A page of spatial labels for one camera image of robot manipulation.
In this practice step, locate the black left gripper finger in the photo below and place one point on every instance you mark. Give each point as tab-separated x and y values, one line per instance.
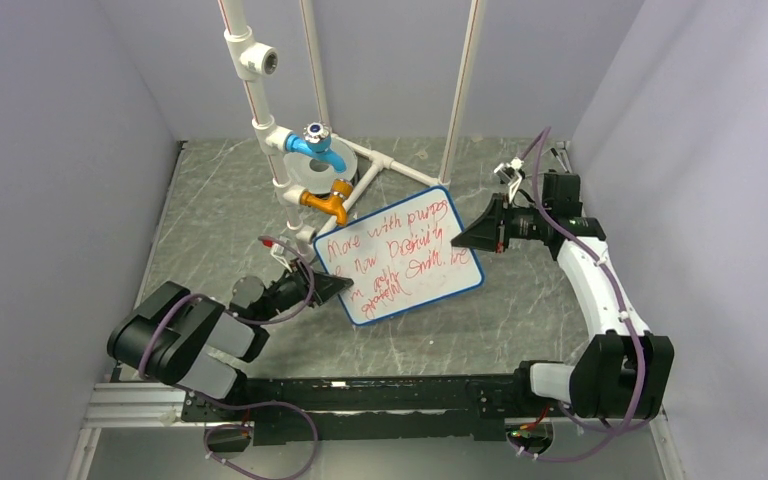
328	284
319	299

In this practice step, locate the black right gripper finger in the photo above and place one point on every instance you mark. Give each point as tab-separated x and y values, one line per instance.
478	241
490	223

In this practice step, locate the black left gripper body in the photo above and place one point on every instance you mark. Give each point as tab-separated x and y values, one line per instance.
289	291

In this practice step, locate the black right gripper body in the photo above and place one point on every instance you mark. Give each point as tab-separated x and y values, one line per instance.
519	223

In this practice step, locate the blue framed whiteboard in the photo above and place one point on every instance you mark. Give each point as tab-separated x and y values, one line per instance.
400	257

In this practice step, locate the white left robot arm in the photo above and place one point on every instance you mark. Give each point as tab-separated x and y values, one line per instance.
167	337

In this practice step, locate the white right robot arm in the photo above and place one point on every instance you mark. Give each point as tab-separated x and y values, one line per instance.
624	370

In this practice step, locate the orange brass faucet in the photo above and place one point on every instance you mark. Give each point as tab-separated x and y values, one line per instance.
333	204

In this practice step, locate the clear round plate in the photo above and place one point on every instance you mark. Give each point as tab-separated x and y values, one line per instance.
318	176

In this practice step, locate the blue faucet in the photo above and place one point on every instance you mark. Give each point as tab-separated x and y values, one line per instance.
316	143

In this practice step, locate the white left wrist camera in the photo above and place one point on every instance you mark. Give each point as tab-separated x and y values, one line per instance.
280	250

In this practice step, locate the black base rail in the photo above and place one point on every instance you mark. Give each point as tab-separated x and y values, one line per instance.
480	407

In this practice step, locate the white PVC pipe frame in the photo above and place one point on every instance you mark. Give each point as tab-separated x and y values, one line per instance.
253	61

